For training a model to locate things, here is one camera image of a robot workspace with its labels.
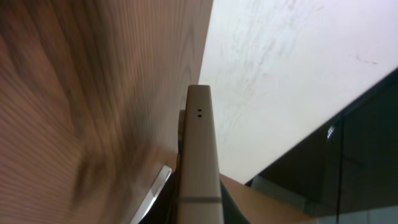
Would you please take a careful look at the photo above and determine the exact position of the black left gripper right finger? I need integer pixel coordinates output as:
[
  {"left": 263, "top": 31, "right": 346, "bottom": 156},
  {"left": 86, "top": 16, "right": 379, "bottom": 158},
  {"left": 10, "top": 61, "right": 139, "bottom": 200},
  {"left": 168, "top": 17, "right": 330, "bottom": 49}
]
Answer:
[{"left": 220, "top": 182, "right": 249, "bottom": 224}]

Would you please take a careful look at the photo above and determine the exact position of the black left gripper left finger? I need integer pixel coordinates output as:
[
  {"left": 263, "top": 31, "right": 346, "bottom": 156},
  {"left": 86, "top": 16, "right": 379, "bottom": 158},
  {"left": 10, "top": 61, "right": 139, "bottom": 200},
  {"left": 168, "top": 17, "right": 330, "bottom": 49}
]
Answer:
[{"left": 129, "top": 165, "right": 178, "bottom": 224}]

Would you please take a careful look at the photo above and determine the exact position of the silver Galaxy smartphone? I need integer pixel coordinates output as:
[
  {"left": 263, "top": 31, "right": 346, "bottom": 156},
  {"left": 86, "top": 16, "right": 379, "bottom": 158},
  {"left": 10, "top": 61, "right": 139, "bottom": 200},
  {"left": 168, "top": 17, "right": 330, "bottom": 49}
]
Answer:
[{"left": 175, "top": 85, "right": 224, "bottom": 224}]

